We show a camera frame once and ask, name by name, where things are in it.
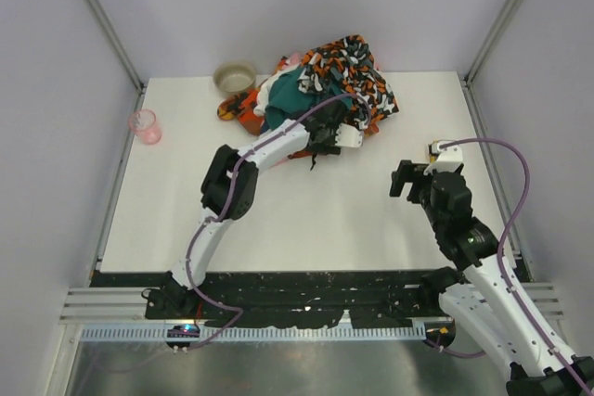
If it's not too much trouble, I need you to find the dark teal cloth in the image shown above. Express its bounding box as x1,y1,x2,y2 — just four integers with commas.
254,68,341,130

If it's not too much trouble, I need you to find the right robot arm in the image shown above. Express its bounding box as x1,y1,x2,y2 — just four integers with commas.
389,160,593,395

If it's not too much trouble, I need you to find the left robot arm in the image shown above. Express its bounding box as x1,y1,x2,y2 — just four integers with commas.
148,94,353,319

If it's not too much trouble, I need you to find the pink white patterned cloth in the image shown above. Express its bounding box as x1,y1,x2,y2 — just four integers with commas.
253,53,307,170

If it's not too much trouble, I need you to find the black orange camouflage cloth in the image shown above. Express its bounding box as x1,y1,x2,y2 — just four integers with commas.
297,34,399,136

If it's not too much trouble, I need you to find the orange black patterned cloth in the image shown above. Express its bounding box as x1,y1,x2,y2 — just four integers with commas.
217,88,264,135

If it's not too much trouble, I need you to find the beige ceramic bowl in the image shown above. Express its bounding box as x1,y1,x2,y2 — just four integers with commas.
213,60,256,97

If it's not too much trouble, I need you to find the pink transparent plastic cup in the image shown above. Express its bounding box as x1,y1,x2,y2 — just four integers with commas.
128,109,162,146

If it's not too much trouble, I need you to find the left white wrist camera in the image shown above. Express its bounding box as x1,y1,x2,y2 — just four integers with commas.
335,123,364,148

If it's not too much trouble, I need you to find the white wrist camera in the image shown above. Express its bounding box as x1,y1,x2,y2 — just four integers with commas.
423,140,463,175
335,123,364,148

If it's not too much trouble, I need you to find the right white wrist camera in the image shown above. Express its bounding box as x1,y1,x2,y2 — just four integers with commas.
423,140,463,175

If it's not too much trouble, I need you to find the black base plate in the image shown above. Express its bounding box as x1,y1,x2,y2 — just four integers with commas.
91,267,465,329

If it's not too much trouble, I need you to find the right aluminium frame post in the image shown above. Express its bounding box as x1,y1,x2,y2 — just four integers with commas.
462,0,523,85

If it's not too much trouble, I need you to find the aluminium frame post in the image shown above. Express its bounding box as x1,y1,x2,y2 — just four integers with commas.
462,0,523,85
83,0,145,93

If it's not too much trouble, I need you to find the left aluminium frame post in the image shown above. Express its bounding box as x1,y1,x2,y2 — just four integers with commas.
83,0,145,93

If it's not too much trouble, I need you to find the slotted cable duct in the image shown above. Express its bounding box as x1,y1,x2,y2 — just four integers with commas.
81,323,426,342

